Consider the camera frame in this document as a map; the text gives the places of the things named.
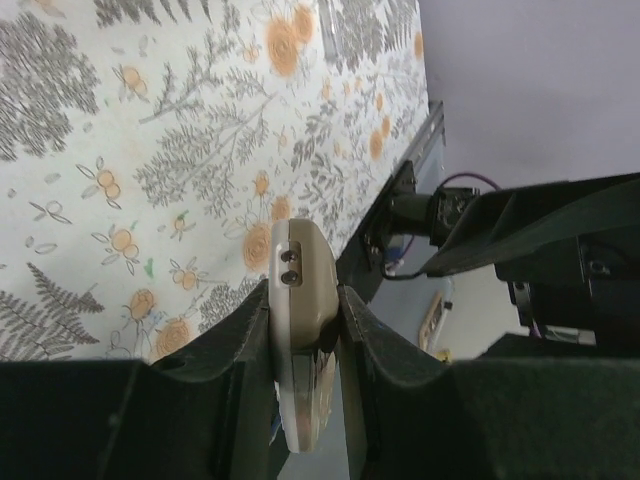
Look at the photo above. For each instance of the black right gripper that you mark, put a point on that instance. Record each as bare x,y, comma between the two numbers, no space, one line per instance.
589,282

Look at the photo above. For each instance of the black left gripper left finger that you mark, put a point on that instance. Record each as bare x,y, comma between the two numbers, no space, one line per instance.
203,412

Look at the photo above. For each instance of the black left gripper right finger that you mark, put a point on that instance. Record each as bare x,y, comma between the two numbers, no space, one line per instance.
525,409

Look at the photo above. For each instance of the grey remote control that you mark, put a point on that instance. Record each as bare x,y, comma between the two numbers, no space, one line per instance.
303,331

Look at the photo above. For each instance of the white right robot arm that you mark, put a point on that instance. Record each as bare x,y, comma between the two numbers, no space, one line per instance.
444,208

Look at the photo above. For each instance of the floral tablecloth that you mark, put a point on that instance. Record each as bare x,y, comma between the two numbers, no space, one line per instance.
147,148

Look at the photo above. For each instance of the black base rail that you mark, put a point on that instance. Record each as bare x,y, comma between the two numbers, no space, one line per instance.
361,263

